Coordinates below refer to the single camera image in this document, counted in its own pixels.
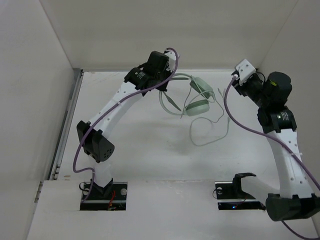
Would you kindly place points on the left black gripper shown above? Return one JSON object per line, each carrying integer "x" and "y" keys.
{"x": 163, "y": 87}

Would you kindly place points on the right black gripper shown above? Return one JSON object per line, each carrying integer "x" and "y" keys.
{"x": 240, "y": 88}

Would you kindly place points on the mint green headphones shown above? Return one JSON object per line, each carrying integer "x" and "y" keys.
{"x": 197, "y": 101}

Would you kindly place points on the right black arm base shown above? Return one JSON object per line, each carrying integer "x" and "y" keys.
{"x": 229, "y": 200}

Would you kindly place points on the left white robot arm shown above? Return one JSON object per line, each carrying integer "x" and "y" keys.
{"x": 94, "y": 135}

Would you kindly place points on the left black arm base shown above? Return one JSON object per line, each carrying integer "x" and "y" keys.
{"x": 114, "y": 198}

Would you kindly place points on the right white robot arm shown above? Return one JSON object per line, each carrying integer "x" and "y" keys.
{"x": 294, "y": 199}

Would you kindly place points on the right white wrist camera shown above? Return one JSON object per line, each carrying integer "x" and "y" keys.
{"x": 243, "y": 71}

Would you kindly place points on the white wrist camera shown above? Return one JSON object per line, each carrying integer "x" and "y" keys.
{"x": 171, "y": 59}
{"x": 243, "y": 71}

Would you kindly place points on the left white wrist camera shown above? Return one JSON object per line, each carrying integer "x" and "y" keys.
{"x": 171, "y": 59}

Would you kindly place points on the left aluminium rail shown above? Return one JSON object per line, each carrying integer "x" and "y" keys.
{"x": 66, "y": 124}

